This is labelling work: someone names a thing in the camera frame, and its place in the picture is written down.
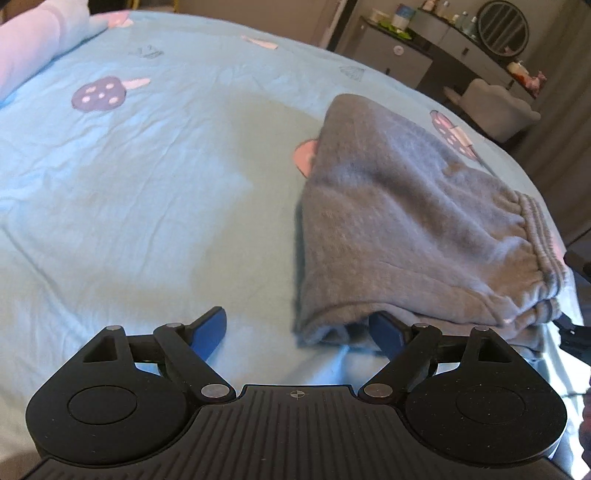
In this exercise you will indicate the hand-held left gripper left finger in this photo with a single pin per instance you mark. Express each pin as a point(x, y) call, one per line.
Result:
point(208, 332)

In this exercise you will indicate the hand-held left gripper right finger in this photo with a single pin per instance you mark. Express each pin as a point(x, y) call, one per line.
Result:
point(387, 334)

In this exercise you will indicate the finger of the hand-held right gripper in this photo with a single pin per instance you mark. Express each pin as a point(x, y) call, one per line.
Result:
point(582, 264)
point(579, 344)

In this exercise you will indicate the grey pants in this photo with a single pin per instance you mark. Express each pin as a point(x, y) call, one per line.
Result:
point(406, 221)

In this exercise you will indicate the grey curtain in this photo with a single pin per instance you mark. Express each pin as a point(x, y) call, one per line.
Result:
point(563, 115)

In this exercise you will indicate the light blue printed bedsheet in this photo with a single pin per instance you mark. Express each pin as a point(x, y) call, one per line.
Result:
point(138, 184)

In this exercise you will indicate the grey shell-back chair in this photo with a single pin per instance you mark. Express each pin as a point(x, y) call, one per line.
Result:
point(498, 110)

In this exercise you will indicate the pink plush toy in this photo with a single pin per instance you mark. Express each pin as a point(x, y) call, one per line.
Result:
point(535, 81)

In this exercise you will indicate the grey vanity desk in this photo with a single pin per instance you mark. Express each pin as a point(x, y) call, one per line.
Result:
point(466, 50)

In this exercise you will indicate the round vanity mirror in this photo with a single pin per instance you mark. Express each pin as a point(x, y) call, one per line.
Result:
point(503, 25)

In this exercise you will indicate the pale green bottle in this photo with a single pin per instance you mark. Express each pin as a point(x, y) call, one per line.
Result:
point(464, 18)
point(473, 26)

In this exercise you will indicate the grey bedside cabinet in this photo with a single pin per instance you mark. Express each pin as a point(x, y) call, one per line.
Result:
point(392, 57)

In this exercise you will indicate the slim clear bottle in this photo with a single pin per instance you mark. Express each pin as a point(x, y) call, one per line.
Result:
point(446, 8)

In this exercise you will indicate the green tray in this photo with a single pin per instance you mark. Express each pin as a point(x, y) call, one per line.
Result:
point(396, 28)

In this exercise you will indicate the blue and white canister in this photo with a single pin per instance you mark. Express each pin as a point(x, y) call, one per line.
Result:
point(404, 16)

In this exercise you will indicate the small white box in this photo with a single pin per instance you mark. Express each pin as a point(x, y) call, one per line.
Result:
point(379, 14)

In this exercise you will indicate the soft plush pillow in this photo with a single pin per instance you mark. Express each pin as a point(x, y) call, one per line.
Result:
point(32, 41)

